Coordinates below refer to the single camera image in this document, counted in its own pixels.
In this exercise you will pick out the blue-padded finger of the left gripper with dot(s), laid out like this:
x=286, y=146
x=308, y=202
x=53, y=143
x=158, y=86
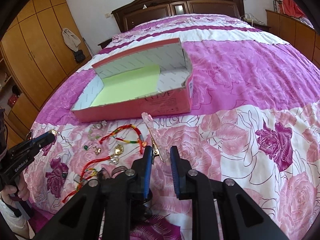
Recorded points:
x=43, y=140

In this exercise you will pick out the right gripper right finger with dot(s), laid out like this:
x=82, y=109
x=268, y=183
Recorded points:
x=180, y=168

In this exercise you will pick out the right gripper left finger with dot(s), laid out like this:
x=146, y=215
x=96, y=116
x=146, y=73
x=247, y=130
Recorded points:
x=142, y=168

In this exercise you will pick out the pink crystal hair clip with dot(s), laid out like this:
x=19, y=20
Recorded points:
x=157, y=149

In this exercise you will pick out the red cord gold pendant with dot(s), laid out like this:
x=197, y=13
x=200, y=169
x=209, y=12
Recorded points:
x=113, y=158

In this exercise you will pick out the small gold earring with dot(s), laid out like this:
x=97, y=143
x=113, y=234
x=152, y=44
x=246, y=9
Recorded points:
x=97, y=150

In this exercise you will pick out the black ribbon hair accessory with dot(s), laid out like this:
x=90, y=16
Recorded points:
x=105, y=174

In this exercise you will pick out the person's left hand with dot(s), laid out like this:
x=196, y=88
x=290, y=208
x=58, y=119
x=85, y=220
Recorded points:
x=21, y=189

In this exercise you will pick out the light green paper liner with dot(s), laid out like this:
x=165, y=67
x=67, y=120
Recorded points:
x=128, y=85

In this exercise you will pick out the pink cardboard box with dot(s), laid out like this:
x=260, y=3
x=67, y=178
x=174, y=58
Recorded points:
x=175, y=84

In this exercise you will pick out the pink floral bedspread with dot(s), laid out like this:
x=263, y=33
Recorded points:
x=254, y=118

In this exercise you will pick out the black hanging bag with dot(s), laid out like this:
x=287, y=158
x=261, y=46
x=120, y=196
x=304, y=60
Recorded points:
x=79, y=56

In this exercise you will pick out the orange wooden wardrobe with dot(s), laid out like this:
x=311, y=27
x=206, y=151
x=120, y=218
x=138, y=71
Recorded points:
x=35, y=61

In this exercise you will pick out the beige hanging bag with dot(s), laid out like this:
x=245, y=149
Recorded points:
x=71, y=40

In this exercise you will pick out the dark wooden headboard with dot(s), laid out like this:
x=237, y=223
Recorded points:
x=141, y=11

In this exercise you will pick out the wooden dresser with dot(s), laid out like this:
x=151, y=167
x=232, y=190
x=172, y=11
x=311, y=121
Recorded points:
x=301, y=36

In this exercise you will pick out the red items on dresser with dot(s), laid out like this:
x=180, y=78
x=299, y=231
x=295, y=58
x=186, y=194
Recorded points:
x=288, y=7

